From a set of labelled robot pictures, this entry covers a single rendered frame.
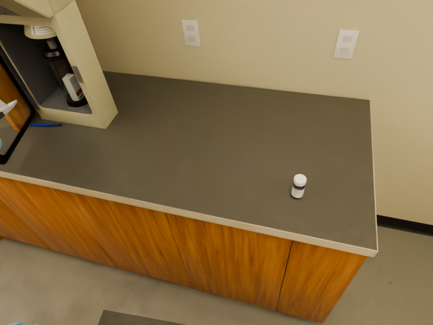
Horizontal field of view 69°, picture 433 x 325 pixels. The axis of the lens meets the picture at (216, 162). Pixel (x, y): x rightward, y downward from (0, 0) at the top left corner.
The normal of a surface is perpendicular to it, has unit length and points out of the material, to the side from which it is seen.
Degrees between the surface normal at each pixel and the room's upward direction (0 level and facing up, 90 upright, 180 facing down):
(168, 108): 0
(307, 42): 90
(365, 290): 0
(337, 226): 0
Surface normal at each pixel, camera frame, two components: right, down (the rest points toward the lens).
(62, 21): 0.96, 0.16
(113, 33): -0.27, 0.73
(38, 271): -0.07, -0.66
